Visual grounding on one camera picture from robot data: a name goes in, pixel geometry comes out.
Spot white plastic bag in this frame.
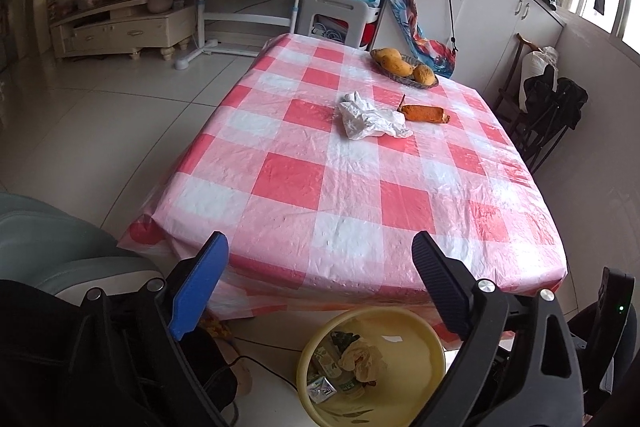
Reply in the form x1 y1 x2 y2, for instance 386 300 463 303
339 91 413 141

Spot wooden chair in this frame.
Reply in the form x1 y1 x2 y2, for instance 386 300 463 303
492 33 588 175

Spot white plastic stool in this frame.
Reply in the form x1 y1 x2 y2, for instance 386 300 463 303
295 0 381 50

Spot cream TV cabinet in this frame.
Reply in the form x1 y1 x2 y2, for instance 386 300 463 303
50 4 196 60

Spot white sack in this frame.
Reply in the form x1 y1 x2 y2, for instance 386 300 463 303
520 47 558 108

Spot grey armchair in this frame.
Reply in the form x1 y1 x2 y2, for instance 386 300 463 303
0 192 166 308

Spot yellow plastic bin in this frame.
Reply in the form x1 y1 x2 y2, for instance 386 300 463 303
296 305 447 427

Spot colourful printed bag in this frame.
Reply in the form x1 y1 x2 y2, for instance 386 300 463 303
382 0 458 78

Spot black clothing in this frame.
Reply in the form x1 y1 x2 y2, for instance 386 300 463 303
522 64 590 132

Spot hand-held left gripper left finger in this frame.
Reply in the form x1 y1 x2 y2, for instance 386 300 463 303
80 231 231 427

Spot crumpled beige paper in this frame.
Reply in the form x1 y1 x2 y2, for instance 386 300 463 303
339 339 387 382

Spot pink checked tablecloth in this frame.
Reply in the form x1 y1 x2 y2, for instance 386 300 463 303
117 33 571 350

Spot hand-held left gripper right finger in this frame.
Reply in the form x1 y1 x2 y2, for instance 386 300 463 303
400 231 586 427

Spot orange carrot with broken end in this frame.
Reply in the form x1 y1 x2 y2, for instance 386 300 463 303
397 94 451 125

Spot silver foil packet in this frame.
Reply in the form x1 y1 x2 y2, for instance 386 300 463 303
306 374 337 404

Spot white cabinet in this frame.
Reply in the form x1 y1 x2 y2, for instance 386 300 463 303
370 0 568 108

